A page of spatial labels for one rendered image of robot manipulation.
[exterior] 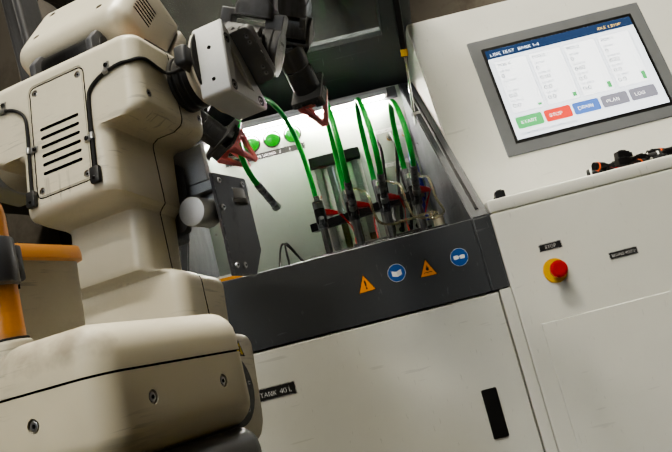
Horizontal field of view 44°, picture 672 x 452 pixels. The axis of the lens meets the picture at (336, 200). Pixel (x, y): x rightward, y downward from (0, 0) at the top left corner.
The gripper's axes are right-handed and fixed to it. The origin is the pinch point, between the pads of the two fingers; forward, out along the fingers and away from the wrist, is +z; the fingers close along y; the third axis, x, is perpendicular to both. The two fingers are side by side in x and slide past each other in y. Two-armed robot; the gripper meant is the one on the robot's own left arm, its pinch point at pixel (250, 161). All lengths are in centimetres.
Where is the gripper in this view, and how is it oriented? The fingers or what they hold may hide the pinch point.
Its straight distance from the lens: 196.5
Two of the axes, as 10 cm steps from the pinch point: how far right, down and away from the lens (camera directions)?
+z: 7.6, 5.7, 3.1
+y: -6.3, 5.1, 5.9
